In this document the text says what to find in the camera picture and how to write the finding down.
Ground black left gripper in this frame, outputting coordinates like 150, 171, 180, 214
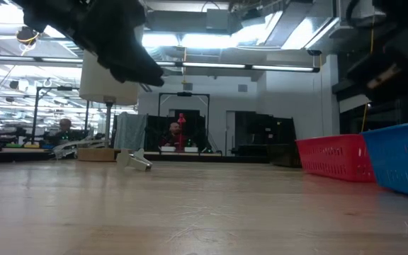
12, 0, 165, 88

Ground silver staple remover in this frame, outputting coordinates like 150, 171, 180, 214
115, 148, 153, 173

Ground white shade wooden base lamp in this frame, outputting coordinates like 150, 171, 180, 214
77, 49, 142, 163

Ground grey hanging cloth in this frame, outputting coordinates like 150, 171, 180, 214
113, 112, 149, 152

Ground red desk lamp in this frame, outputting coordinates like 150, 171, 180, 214
177, 113, 187, 149

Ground person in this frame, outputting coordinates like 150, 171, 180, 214
52, 118, 77, 142
159, 121, 188, 148

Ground blue plastic basket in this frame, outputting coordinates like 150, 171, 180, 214
361, 118, 408, 202

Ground long ceiling light bar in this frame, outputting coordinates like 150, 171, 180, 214
0, 55, 321, 74

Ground round black ceiling fixture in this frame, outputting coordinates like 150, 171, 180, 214
15, 25, 41, 46

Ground red plastic basket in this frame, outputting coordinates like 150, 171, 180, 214
295, 133, 377, 184

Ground black plastic basket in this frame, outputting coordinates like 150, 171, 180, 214
266, 142, 303, 169

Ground black storage cabinets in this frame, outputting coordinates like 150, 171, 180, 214
233, 110, 298, 157

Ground yellow extension cable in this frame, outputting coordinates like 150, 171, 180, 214
361, 21, 375, 134

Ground black camera rig frame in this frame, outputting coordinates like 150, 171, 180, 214
157, 91, 211, 152

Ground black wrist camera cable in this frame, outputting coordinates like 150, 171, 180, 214
344, 0, 380, 31

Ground grey ceiling duct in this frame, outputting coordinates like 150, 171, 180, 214
143, 8, 233, 33

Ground black aluminium table frame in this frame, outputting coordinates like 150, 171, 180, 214
0, 150, 272, 164

